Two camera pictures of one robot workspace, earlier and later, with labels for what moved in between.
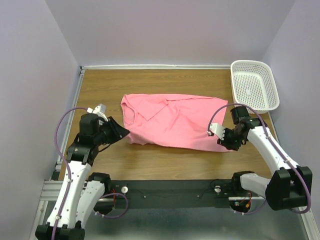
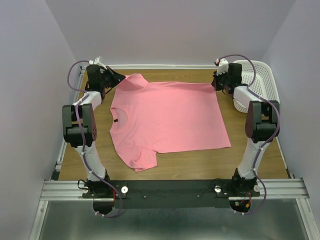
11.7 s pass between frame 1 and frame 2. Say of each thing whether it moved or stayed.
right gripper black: moved
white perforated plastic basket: stayed
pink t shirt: moved
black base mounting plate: stayed
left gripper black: moved
